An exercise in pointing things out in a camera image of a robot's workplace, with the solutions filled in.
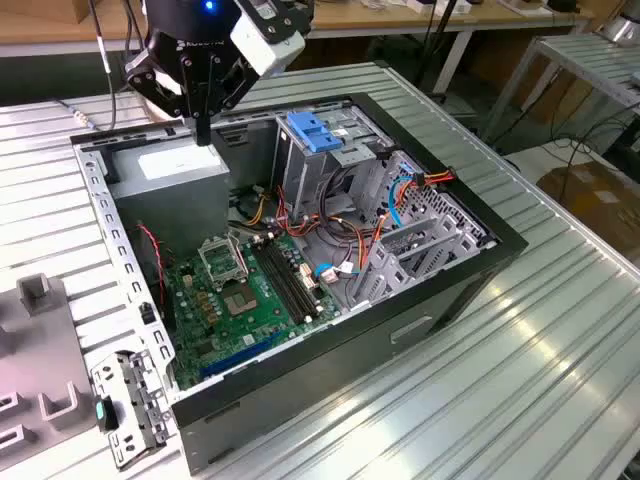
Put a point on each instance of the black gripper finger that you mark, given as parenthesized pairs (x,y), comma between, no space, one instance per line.
(240,80)
(150,75)

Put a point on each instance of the grey metal disk bay cage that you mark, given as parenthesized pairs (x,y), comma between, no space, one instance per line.
(440,205)

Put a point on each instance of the blue plastic drive latch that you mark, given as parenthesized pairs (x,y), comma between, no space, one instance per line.
(312,132)

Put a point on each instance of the grey optical drive cage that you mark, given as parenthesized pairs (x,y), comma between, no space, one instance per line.
(300,175)

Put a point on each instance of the long wooden desk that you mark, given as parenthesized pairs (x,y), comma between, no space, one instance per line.
(350,17)

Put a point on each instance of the grey power supply unit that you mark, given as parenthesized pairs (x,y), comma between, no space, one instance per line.
(170,210)

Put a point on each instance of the black case fan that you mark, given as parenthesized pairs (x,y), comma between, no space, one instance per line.
(150,270)

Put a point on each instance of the black RAM slot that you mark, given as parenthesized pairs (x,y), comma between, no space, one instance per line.
(284,282)
(296,276)
(290,279)
(278,285)

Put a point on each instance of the CPU socket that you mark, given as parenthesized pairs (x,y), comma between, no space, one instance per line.
(242,300)

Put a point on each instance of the green motherboard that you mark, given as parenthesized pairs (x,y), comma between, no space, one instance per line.
(265,327)

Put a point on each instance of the blue expansion slot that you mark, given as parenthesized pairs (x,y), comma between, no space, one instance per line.
(230,364)

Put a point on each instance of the black open PC case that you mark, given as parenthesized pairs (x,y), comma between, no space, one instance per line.
(325,370)

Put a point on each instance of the grey parts rack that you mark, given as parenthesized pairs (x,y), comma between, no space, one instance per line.
(35,360)

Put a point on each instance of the black latch with teal tab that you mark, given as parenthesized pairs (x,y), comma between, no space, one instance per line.
(101,411)

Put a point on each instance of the cardboard box on floor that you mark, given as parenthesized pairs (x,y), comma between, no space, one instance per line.
(595,195)

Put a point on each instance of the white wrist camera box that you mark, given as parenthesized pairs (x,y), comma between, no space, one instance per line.
(265,45)

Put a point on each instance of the grey metal slot bracket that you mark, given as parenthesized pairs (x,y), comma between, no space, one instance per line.
(135,400)

